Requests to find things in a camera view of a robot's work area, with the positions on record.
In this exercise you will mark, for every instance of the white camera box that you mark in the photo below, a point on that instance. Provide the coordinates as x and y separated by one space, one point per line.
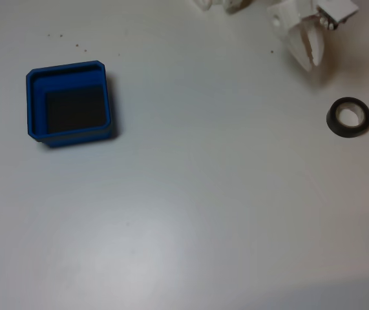
339 9

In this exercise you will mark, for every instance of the blue square box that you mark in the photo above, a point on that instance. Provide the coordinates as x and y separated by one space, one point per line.
74 139

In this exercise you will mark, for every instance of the black tape roll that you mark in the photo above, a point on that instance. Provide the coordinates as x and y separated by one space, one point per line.
333 122

